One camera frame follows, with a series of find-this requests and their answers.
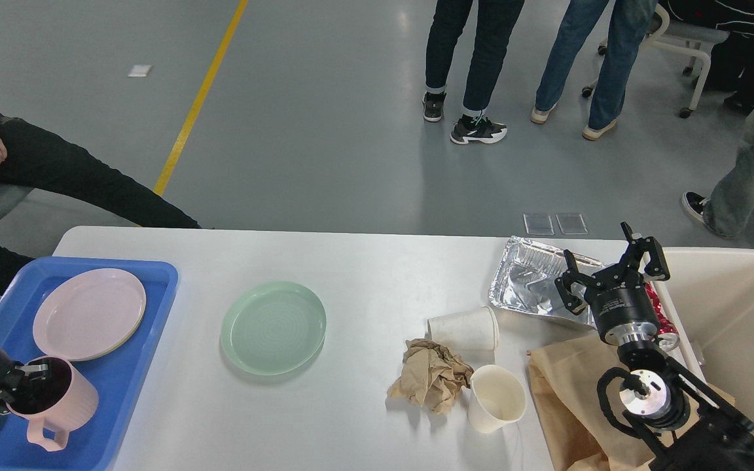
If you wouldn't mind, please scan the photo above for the aluminium foil tray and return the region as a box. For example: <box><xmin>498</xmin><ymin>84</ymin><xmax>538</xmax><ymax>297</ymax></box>
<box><xmin>488</xmin><ymin>236</ymin><xmax>596</xmax><ymax>330</ymax></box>

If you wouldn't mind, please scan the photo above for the left floor plate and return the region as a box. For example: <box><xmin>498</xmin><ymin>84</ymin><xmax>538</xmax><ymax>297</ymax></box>
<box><xmin>523</xmin><ymin>213</ymin><xmax>556</xmax><ymax>237</ymax></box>

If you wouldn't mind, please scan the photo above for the pink mug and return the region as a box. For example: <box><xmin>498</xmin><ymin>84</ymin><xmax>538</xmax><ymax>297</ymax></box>
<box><xmin>8</xmin><ymin>356</ymin><xmax>99</xmax><ymax>452</ymax></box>

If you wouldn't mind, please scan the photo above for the person in blue jeans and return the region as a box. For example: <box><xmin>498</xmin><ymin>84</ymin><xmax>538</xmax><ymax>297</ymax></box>
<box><xmin>530</xmin><ymin>1</ymin><xmax>657</xmax><ymax>141</ymax></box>

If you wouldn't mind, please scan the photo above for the person in striped trousers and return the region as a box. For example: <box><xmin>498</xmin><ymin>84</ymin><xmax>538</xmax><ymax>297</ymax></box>
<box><xmin>659</xmin><ymin>1</ymin><xmax>754</xmax><ymax>115</ymax></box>

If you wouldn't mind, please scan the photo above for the pink plate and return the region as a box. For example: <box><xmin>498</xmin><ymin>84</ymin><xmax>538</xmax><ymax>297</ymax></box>
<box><xmin>33</xmin><ymin>268</ymin><xmax>147</xmax><ymax>361</ymax></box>

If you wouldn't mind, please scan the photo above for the floor plate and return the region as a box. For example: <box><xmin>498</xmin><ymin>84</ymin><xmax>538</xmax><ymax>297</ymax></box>
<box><xmin>554</xmin><ymin>213</ymin><xmax>590</xmax><ymax>236</ymax></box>
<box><xmin>523</xmin><ymin>213</ymin><xmax>556</xmax><ymax>237</ymax></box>

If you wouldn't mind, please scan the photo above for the right floor plate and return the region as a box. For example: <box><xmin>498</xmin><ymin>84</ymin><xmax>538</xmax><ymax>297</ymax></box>
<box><xmin>554</xmin><ymin>213</ymin><xmax>590</xmax><ymax>236</ymax></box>

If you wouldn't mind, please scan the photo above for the crushed red can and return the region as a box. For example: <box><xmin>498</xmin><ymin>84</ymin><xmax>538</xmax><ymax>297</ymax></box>
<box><xmin>645</xmin><ymin>281</ymin><xmax>680</xmax><ymax>352</ymax></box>

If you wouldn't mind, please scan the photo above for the lying white paper cup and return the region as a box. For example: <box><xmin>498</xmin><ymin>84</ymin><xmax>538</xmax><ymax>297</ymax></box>
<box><xmin>427</xmin><ymin>306</ymin><xmax>499</xmax><ymax>351</ymax></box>

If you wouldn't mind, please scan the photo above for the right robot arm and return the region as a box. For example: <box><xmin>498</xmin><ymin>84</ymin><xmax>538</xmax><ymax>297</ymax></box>
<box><xmin>554</xmin><ymin>222</ymin><xmax>754</xmax><ymax>470</ymax></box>

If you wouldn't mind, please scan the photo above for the person with black sneakers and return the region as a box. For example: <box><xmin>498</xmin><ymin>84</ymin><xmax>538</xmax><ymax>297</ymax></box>
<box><xmin>422</xmin><ymin>1</ymin><xmax>524</xmax><ymax>145</ymax></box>

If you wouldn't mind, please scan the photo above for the blue plastic tray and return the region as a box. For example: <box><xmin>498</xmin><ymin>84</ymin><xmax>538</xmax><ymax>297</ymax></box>
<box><xmin>0</xmin><ymin>256</ymin><xmax>179</xmax><ymax>470</ymax></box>

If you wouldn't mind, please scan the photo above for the brown paper bag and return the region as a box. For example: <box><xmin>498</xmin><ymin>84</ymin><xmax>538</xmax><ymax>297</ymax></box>
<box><xmin>526</xmin><ymin>330</ymin><xmax>736</xmax><ymax>471</ymax></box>

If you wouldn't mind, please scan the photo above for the crumpled brown paper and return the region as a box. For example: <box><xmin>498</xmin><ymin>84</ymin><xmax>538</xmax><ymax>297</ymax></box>
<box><xmin>387</xmin><ymin>339</ymin><xmax>474</xmax><ymax>415</ymax></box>

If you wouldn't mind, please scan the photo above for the seated person in black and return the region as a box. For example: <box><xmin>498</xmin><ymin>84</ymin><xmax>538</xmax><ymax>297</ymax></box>
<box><xmin>0</xmin><ymin>73</ymin><xmax>202</xmax><ymax>296</ymax></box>

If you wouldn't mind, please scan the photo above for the white rolling chair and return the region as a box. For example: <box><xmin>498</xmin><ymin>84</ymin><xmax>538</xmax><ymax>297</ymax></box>
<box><xmin>581</xmin><ymin>5</ymin><xmax>731</xmax><ymax>119</ymax></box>

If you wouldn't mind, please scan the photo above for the grey office chair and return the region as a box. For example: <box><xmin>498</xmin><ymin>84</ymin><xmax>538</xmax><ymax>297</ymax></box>
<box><xmin>0</xmin><ymin>184</ymin><xmax>33</xmax><ymax>220</ymax></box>

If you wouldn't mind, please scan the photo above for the beige plastic bin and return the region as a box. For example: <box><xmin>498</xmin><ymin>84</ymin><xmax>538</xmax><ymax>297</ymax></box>
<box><xmin>656</xmin><ymin>247</ymin><xmax>754</xmax><ymax>421</ymax></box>

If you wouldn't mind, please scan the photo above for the green plate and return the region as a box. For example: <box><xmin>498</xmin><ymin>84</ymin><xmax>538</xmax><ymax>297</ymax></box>
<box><xmin>219</xmin><ymin>281</ymin><xmax>327</xmax><ymax>376</ymax></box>

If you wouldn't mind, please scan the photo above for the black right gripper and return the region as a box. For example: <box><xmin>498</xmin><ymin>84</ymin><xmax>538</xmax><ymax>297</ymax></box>
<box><xmin>554</xmin><ymin>220</ymin><xmax>671</xmax><ymax>345</ymax></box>

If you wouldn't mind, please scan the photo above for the upright white paper cup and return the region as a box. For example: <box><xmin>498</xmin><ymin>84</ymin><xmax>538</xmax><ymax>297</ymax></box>
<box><xmin>467</xmin><ymin>364</ymin><xmax>528</xmax><ymax>434</ymax></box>

